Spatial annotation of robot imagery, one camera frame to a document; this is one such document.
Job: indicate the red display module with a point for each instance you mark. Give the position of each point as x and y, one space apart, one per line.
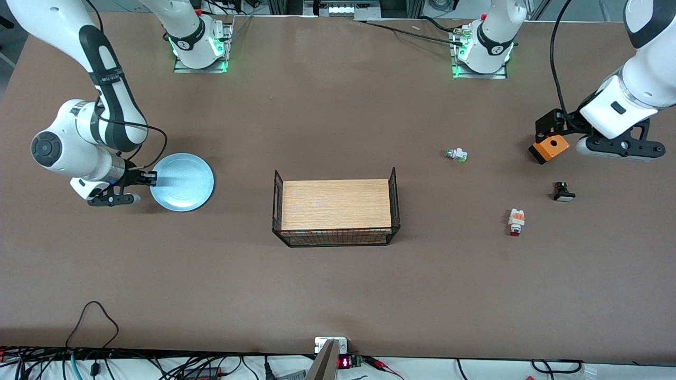
345 362

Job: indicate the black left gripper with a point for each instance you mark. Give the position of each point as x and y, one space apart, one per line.
571 125

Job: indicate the small black button component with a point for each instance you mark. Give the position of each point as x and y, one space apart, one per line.
564 195

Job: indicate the red push button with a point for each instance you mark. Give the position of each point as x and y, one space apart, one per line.
516 219

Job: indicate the green push button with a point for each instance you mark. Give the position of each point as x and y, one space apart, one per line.
457 154

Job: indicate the orange button enclosure box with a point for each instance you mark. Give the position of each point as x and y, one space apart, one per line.
552 149

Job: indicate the white mounting block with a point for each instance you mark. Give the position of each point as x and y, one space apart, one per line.
321 343

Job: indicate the aluminium frame profile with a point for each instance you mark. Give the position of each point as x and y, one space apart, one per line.
343 8

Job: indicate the light blue plate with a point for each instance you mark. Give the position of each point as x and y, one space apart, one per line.
185 182

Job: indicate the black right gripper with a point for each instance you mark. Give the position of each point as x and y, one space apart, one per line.
130 174

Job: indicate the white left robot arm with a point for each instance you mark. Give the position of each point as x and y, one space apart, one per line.
618 105

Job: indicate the wooden board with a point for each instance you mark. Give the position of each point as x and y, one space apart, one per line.
335 203

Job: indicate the grey metal bar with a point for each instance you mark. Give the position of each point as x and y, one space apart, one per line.
323 364

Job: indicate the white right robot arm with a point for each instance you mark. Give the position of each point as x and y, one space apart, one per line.
113 105

